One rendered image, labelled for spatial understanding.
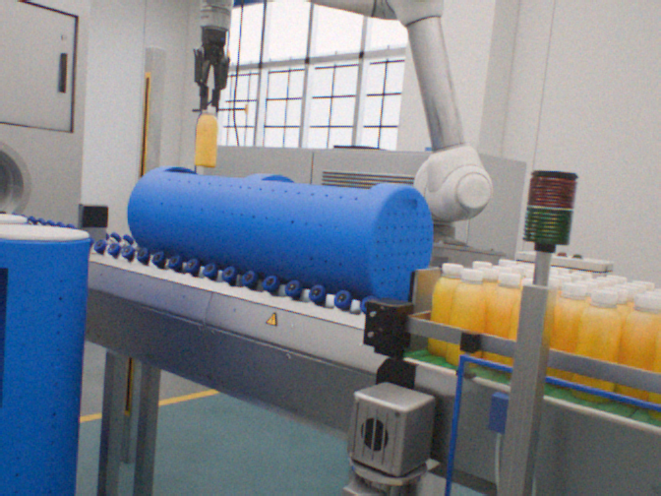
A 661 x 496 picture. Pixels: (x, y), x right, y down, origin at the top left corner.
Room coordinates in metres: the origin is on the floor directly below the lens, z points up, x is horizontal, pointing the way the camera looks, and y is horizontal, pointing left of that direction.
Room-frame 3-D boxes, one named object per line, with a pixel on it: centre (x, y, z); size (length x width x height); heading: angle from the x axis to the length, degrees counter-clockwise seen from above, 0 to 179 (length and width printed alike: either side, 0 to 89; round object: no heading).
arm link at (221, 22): (1.97, 0.41, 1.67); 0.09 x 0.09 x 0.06
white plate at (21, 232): (1.60, 0.76, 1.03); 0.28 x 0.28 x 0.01
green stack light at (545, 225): (0.90, -0.30, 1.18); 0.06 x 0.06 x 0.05
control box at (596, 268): (1.52, -0.55, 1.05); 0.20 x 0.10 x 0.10; 52
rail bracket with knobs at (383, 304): (1.23, -0.13, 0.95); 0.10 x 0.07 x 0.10; 142
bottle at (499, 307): (1.19, -0.34, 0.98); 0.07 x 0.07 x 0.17
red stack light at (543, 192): (0.90, -0.30, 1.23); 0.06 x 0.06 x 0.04
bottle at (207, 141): (1.97, 0.41, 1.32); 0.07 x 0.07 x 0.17
